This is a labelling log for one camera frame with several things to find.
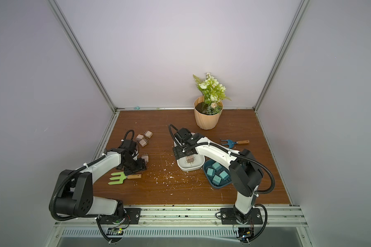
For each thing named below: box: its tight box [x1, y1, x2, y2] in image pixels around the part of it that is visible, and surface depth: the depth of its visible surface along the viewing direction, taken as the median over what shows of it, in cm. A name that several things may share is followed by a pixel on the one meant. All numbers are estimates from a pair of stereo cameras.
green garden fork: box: [108, 171, 142, 185], surface depth 87 cm
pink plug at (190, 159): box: [185, 155, 195, 164], surface depth 92 cm
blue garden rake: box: [220, 137, 250, 149], surface depth 102 cm
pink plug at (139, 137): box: [135, 133, 144, 143], surface depth 103 cm
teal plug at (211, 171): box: [206, 167, 216, 178], surface depth 87 cm
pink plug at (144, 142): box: [139, 137, 149, 148], surface depth 102 cm
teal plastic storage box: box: [203, 159, 232, 189], surface depth 86 cm
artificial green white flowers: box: [192, 72, 232, 115], surface depth 94 cm
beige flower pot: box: [193, 95, 224, 131], surface depth 100 cm
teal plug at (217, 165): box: [211, 161, 223, 170], surface depth 89 cm
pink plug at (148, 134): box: [143, 130, 154, 138], surface depth 105 cm
